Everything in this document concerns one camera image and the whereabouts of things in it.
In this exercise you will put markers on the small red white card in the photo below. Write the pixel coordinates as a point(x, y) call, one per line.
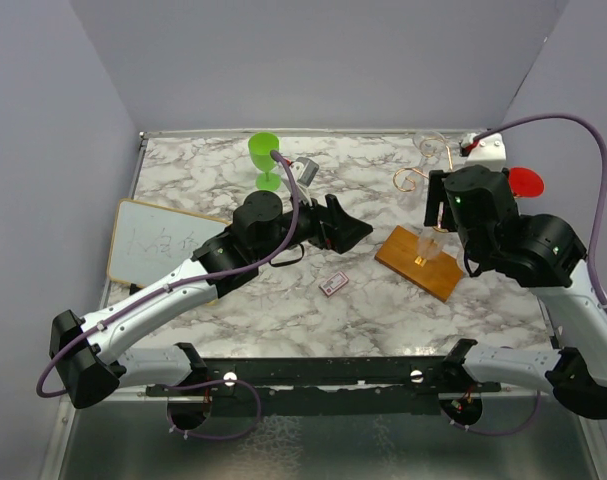
point(334, 284)

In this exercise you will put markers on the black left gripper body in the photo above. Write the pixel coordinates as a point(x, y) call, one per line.
point(311, 228)

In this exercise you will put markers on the yellow-framed whiteboard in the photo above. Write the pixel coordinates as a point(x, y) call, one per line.
point(149, 241)

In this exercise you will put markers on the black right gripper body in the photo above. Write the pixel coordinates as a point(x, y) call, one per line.
point(446, 174)

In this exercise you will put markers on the clear glass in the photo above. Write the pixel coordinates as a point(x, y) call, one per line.
point(430, 143)
point(430, 244)

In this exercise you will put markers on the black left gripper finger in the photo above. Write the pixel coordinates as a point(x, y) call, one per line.
point(342, 222)
point(344, 239)

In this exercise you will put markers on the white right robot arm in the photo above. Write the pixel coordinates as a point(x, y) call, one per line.
point(543, 254)

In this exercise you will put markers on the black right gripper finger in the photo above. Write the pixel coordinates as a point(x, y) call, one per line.
point(437, 209)
point(459, 219)

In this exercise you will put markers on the red plastic wine glass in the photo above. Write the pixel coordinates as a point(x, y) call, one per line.
point(525, 183)

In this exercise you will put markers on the gold wire glass rack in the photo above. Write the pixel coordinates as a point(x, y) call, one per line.
point(437, 277)

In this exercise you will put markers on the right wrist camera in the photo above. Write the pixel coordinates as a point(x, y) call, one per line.
point(489, 152)

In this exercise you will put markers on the green plastic wine glass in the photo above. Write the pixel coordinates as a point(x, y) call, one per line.
point(260, 146)

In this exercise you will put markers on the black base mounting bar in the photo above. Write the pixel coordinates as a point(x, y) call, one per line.
point(323, 386)

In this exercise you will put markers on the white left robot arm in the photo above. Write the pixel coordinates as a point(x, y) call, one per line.
point(96, 354)

